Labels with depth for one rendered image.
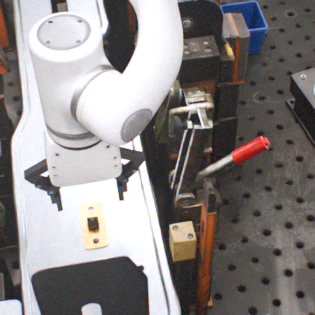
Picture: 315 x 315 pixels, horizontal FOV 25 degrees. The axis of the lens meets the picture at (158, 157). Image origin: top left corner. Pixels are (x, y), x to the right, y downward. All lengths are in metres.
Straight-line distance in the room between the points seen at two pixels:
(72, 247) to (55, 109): 0.31
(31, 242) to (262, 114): 0.75
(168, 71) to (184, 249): 0.33
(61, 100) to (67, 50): 0.07
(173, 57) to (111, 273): 0.25
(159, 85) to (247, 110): 0.90
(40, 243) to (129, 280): 0.40
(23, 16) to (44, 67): 0.68
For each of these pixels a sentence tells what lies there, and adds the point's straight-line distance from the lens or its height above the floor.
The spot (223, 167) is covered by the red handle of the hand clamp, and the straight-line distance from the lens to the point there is 1.05.
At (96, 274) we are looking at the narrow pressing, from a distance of 0.71.
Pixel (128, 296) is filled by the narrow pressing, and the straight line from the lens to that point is 0.76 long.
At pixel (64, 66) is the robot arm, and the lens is 0.80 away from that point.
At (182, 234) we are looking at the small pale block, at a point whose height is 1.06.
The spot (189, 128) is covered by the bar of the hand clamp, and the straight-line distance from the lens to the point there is 0.96.
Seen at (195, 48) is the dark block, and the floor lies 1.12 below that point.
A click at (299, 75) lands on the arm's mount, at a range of 1.64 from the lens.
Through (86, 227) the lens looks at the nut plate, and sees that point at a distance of 1.12.
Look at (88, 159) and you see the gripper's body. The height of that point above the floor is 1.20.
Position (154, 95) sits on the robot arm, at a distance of 0.80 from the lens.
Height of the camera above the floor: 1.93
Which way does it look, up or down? 51 degrees down
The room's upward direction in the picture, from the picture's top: 1 degrees counter-clockwise
